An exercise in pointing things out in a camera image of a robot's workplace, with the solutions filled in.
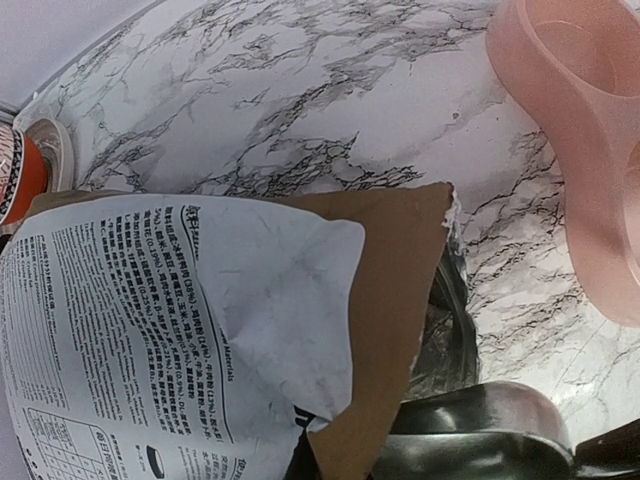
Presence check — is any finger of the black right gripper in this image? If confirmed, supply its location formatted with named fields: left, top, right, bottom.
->
left=574, top=419, right=640, bottom=479

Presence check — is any silver metal scoop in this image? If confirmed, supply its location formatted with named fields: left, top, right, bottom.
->
left=372, top=382, right=575, bottom=480

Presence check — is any brown white dog food bag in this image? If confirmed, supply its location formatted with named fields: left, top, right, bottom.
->
left=1, top=182, right=459, bottom=479

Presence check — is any pink double pet bowl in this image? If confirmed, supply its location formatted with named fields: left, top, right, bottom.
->
left=486, top=1, right=639, bottom=327

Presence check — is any beige ceramic plate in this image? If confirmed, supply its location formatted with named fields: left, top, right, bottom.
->
left=26, top=118, right=76, bottom=193

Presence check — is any red patterned ceramic bowl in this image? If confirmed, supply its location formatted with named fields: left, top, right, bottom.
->
left=1, top=125, right=49, bottom=226

